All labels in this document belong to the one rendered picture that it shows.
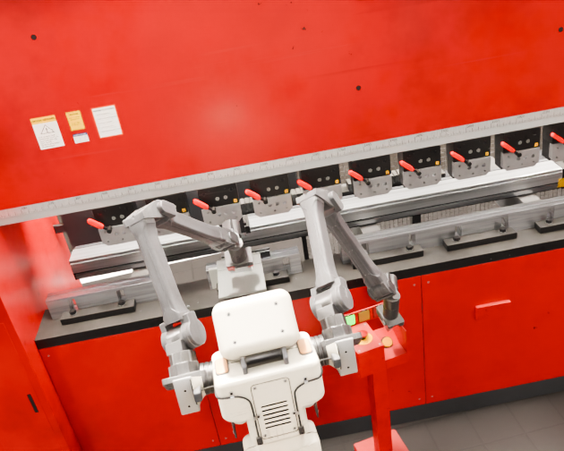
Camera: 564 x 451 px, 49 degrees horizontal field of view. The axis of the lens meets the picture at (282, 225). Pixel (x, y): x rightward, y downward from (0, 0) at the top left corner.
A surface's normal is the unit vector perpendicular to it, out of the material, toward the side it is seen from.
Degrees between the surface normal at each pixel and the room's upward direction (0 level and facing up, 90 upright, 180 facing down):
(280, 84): 90
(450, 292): 90
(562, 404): 0
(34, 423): 90
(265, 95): 90
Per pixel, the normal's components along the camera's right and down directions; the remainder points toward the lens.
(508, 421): -0.15, -0.86
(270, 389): 0.17, 0.34
